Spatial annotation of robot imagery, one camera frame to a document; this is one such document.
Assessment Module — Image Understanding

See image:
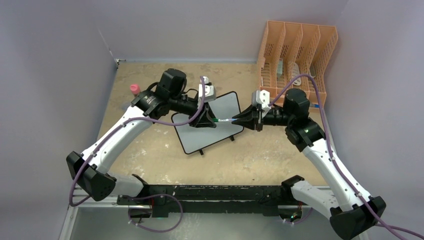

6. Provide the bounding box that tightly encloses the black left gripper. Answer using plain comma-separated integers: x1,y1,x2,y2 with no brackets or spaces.
169,93,217,127

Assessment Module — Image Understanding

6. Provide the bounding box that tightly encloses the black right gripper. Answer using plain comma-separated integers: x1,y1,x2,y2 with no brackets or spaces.
232,103,294,132

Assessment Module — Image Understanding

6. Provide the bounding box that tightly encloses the green whiteboard marker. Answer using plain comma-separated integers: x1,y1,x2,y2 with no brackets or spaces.
212,118,236,123

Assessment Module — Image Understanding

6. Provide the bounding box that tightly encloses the white whiteboard black frame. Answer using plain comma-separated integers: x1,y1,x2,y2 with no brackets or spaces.
174,91,244,155

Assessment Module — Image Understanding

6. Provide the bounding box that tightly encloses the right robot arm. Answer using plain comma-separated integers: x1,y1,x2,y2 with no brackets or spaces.
232,88,386,240

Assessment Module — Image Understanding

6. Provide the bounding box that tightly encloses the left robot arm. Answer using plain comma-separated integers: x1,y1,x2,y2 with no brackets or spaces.
66,68,217,205

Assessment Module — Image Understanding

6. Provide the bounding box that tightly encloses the white perforated object in organizer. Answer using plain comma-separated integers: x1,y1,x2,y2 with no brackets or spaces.
291,62,300,79

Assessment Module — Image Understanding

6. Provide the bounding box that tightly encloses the pink lid crayon bottle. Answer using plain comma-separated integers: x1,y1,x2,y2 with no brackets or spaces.
129,84,141,96

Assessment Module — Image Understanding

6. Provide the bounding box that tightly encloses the peach plastic file organizer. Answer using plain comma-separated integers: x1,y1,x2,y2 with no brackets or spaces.
256,20,338,106

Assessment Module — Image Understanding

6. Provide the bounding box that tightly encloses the clear plastic clip jar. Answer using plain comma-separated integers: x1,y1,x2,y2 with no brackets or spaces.
121,102,131,112

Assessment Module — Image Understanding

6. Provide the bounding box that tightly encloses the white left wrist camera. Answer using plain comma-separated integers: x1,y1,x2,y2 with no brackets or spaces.
198,76,217,103

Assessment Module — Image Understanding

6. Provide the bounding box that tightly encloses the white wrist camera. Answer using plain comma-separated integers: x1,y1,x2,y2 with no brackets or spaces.
251,90,271,112
198,76,217,103

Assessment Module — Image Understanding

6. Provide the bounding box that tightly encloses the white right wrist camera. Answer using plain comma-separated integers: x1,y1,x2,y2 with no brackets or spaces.
251,90,271,112

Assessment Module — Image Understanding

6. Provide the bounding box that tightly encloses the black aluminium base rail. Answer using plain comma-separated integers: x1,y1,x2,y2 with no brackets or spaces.
67,183,362,220

